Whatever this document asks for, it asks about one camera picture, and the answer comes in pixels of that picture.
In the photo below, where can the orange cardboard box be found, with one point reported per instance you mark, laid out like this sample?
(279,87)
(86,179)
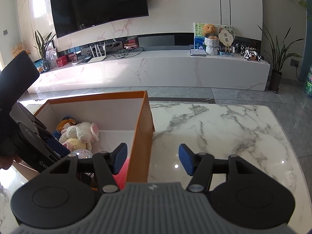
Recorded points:
(121,117)

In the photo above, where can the red gift box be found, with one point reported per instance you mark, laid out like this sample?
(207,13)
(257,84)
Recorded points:
(62,61)

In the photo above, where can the white tv cabinet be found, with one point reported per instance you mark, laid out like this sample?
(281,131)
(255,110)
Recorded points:
(170,68)

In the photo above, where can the black television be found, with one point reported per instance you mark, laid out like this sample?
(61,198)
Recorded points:
(74,15)

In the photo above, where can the round paper fan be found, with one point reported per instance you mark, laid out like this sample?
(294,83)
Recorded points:
(226,37)

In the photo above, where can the bear plush blue uniform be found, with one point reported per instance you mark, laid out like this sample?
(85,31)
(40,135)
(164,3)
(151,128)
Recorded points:
(64,124)

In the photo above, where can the dark vase dried flowers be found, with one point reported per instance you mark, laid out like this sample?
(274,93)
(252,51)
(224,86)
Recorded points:
(21,46)

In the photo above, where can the crocheted white bunny doll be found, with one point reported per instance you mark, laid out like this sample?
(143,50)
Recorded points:
(80,136)

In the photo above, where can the glass vase green plant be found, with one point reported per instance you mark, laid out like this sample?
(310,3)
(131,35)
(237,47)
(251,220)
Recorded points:
(42,45)

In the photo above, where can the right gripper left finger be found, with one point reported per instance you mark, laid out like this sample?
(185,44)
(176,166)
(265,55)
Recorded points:
(107,164)

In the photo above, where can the pink green fluffy ball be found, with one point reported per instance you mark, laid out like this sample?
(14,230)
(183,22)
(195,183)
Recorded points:
(120,178)

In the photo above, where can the white wifi router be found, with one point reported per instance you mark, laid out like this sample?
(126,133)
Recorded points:
(98,53)

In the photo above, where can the teddy bear in pot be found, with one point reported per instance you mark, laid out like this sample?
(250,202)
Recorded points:
(211,39)

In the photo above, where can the painted picture canvas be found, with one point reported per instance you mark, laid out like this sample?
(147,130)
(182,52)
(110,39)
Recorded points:
(199,38)

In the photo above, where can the blue water bottle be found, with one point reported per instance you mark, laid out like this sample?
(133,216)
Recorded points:
(308,83)

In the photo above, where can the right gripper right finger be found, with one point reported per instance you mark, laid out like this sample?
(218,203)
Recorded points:
(198,166)

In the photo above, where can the potted green plant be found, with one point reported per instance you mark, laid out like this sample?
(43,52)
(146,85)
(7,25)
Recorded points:
(279,54)

